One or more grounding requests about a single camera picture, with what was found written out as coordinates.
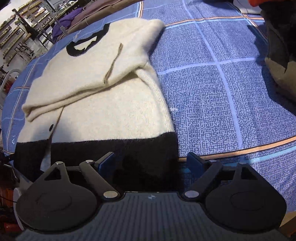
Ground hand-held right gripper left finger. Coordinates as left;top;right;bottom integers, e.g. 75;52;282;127
38;152;121;200

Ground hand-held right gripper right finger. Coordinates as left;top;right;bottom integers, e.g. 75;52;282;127
181;152;261;200

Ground cream and black knit cardigan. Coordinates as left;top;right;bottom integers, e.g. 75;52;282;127
14;17;180;193

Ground blue plaid bed sheet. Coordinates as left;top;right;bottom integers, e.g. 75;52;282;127
1;0;296;186

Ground white metal cart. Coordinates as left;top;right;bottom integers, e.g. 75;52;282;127
0;69;20;93

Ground dark cloth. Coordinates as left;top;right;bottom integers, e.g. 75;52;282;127
261;6;296;103

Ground purple blanket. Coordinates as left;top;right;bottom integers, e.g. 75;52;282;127
52;7;84;43

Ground brown bed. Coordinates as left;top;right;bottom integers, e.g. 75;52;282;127
69;0;140;30

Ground white pillow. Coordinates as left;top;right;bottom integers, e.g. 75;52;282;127
233;0;264;15

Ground wall shelves with small bottles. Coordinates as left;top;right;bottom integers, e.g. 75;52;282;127
0;0;55;63

